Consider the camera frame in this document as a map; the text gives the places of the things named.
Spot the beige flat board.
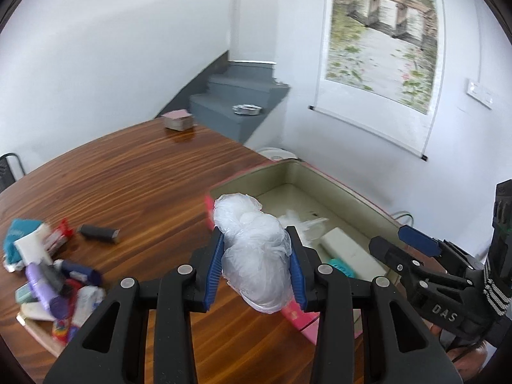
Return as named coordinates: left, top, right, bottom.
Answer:
left=16, top=314, right=68, bottom=358

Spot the white packet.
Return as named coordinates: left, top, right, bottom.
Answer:
left=14, top=224, right=54, bottom=265
left=74, top=286, right=107, bottom=329

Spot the wooden desk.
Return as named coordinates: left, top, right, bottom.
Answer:
left=0, top=118, right=404, bottom=384

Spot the purple tube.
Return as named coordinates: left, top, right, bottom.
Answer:
left=25, top=262, right=70, bottom=318

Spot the clear plastic wrapper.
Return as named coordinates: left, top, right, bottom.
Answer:
left=278, top=211, right=329, bottom=244

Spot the black metal chair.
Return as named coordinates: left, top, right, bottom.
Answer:
left=0, top=153, right=27, bottom=193

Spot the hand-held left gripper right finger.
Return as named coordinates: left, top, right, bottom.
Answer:
left=285, top=226, right=460, bottom=384

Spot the white wall switch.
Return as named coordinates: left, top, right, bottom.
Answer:
left=466, top=78, right=497, bottom=109

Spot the pink tin box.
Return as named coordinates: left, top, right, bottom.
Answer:
left=204, top=159, right=404, bottom=347

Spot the navy blue tube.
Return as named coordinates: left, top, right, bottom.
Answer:
left=54, top=259, right=102, bottom=286

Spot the small pink-topped box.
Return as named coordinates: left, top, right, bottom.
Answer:
left=161, top=109, right=195, bottom=132

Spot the hanging scroll painting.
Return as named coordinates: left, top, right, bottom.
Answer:
left=308, top=0, right=449, bottom=163

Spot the grey staircase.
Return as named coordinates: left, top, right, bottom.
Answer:
left=188, top=61, right=291, bottom=145

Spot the white wrapped packet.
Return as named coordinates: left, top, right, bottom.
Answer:
left=74, top=286, right=107, bottom=329

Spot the teal drawstring pouch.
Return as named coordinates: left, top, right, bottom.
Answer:
left=3, top=218, right=45, bottom=262

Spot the white plastic bag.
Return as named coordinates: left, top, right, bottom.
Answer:
left=213, top=194, right=292, bottom=315

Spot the person's right hand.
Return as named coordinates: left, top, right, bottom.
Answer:
left=430, top=324, right=488, bottom=372

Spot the black rectangular box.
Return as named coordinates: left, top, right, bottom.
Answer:
left=77, top=224, right=121, bottom=244

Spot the white rectangular box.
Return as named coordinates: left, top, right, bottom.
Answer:
left=319, top=227, right=387, bottom=281

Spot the beige soap bar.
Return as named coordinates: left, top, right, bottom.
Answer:
left=20, top=302, right=54, bottom=323

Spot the red snack packet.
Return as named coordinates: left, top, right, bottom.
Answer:
left=42, top=219, right=76, bottom=251

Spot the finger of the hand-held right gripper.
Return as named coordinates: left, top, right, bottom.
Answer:
left=398, top=225, right=486, bottom=269
left=368, top=235, right=478, bottom=289

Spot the white round appliance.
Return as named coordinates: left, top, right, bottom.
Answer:
left=256, top=147, right=299, bottom=161

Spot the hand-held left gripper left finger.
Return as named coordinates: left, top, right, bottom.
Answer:
left=43, top=227, right=225, bottom=384

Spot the colourful small packet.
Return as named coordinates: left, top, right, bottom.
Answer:
left=52, top=318, right=81, bottom=345

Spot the white door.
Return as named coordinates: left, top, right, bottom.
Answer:
left=230, top=0, right=281, bottom=65

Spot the grey cable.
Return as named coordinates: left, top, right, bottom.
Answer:
left=390, top=210, right=414, bottom=227

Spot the teal brush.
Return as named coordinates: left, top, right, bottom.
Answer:
left=328, top=259, right=356, bottom=278

